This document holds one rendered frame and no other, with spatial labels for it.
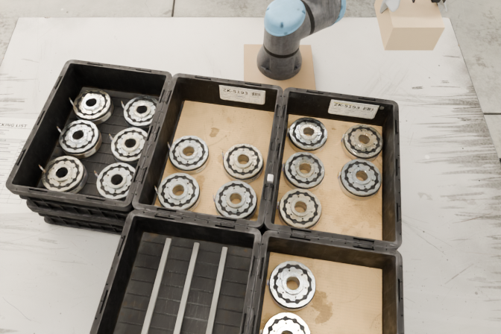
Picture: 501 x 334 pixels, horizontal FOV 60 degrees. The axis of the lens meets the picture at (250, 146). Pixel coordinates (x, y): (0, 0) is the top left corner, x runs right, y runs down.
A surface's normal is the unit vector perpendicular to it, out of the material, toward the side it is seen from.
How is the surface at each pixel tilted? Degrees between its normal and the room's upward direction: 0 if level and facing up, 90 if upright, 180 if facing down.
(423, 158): 0
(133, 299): 0
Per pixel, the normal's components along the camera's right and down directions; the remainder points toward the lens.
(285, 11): -0.08, -0.45
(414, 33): 0.01, 0.86
